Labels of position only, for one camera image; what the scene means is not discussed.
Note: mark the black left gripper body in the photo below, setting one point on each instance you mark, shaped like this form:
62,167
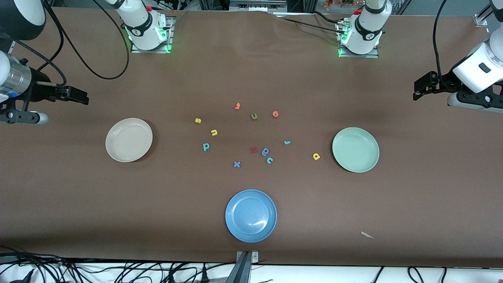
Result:
443,83

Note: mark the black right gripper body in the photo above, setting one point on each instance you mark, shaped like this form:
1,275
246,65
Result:
39,89

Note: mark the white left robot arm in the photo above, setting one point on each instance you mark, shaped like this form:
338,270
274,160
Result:
367,31

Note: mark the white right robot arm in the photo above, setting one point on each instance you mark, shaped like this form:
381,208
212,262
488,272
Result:
143,23

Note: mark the beige brown round plate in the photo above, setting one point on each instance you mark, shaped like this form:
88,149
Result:
129,140

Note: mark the light green round plate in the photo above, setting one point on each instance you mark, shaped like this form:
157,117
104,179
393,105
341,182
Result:
355,149

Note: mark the brown table cover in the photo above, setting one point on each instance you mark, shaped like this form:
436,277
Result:
78,196

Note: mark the orange flower decoration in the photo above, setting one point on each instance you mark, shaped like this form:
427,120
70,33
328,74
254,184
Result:
334,4

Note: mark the white paper scrap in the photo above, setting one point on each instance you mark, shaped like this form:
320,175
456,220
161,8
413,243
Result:
367,235

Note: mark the black power plug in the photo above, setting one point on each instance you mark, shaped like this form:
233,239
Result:
204,275
171,277

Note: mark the blue round plate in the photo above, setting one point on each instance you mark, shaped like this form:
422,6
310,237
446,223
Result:
250,215

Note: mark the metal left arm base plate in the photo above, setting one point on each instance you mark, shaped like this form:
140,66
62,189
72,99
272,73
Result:
359,56

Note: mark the silver corner bracket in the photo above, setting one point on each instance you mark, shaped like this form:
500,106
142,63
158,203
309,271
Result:
481,20

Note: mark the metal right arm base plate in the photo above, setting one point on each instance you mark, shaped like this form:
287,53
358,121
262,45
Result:
151,51

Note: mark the silver aluminium frame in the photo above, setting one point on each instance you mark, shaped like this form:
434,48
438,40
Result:
255,6

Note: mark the metal camera stand bracket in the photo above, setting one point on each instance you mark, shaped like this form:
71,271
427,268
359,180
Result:
246,257

